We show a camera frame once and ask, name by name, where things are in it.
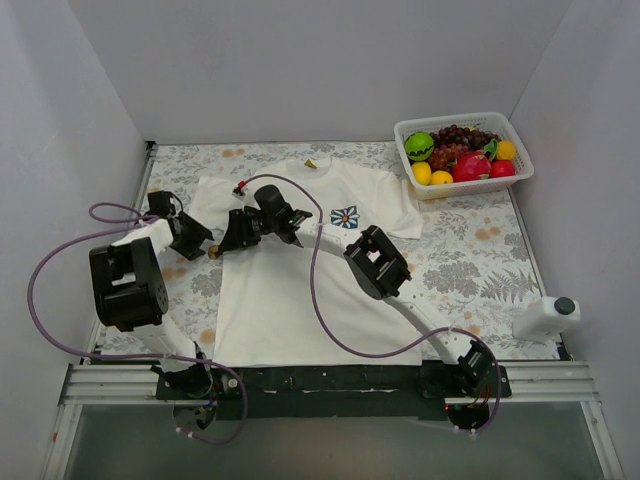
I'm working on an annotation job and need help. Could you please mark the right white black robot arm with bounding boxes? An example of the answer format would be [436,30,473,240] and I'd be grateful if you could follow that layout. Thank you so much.
[208,185,506,399]

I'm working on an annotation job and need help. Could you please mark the green toy watermelon ball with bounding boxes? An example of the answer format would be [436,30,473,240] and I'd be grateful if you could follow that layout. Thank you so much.
[404,131,434,162]

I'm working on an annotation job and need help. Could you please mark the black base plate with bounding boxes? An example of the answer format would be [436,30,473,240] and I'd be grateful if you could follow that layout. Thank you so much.
[155,361,512,421]

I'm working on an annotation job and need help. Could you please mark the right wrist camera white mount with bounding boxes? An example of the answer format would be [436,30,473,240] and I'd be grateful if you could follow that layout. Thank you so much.
[232,181,248,201]

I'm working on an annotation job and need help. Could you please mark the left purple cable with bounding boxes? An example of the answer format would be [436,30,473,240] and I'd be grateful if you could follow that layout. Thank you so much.
[27,202,249,445]

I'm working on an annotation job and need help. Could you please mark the white plastic fruit basket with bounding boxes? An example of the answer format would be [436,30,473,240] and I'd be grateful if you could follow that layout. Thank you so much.
[394,112,534,200]

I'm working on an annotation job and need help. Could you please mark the yellow orange toy fruit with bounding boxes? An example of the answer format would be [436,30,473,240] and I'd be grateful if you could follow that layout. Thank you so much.
[496,140,517,161]

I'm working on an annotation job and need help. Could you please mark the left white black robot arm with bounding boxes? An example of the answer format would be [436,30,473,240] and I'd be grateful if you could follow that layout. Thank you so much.
[89,191,213,400]

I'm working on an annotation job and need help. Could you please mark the dark red toy grapes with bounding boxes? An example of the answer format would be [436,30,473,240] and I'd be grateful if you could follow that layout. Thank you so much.
[428,124,500,172]

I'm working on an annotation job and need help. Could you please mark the red toy apple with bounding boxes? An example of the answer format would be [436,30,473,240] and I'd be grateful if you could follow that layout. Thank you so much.
[489,160,516,178]

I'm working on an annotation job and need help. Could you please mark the pink toy dragon fruit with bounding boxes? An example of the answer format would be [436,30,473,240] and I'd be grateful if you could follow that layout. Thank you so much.
[452,151,491,183]

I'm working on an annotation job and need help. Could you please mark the aluminium frame rail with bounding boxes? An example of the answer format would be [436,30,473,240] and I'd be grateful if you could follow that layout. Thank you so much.
[59,364,163,405]

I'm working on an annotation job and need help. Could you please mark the small round brooch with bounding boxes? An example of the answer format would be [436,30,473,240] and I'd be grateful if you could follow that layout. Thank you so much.
[207,245,219,259]

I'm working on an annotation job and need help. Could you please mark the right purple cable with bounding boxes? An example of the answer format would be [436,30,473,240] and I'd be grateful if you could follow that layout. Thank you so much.
[239,173,502,434]

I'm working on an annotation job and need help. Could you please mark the purple cable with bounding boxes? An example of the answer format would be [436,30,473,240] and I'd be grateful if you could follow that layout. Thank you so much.
[239,173,502,434]
[27,202,249,445]

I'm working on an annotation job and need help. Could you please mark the white t-shirt with daisy print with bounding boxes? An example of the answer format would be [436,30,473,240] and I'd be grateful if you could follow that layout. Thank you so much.
[189,157,423,367]

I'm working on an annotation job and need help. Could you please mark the yellow toy lemon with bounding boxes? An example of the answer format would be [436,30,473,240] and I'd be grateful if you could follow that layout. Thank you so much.
[429,170,454,185]
[411,161,432,186]

